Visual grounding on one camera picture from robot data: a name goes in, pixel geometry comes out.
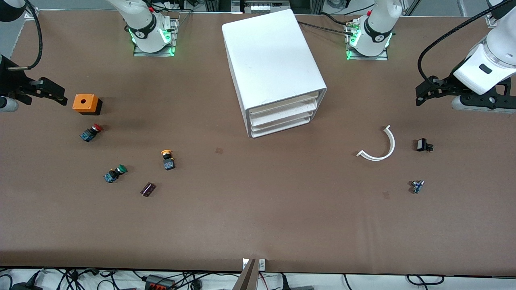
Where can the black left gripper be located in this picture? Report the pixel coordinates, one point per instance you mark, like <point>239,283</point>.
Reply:
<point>446,84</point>

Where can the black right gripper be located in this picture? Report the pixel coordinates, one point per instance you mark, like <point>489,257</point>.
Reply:
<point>11,80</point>

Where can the white plastic drawer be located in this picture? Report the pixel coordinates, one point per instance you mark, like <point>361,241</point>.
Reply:
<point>282,104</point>
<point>282,118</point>
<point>282,111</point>
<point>282,125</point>

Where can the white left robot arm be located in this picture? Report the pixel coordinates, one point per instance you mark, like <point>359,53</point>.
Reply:
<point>479,76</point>

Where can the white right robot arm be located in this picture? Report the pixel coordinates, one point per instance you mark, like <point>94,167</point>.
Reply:
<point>147,28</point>

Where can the white drawer cabinet housing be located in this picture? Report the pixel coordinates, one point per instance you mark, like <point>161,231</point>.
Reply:
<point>270,52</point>

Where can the white curved plastic clip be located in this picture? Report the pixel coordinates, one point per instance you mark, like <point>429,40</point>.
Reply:
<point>393,145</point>

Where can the small chrome valve fitting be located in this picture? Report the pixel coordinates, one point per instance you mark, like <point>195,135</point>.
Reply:
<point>417,186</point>

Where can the dark maroon cylindrical component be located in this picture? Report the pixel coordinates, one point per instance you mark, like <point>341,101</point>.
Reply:
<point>148,189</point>

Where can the black power strip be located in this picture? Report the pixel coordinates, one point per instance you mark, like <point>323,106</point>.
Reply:
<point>159,282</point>

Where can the orange button enclosure box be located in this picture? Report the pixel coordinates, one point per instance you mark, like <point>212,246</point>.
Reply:
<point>82,102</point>

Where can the black square button switch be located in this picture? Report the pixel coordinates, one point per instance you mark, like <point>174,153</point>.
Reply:
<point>422,144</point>

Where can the red push button switch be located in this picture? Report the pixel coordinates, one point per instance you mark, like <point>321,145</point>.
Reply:
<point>89,133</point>

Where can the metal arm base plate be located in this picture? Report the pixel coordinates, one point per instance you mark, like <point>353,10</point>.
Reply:
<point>171,36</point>
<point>383,57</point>

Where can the green push button switch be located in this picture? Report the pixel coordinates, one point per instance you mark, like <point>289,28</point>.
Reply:
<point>113,175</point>

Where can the yellow push button switch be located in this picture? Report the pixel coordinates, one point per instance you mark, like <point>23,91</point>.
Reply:
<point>168,162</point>

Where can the grey camera mount beam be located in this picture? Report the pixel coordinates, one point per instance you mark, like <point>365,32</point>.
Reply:
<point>246,278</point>

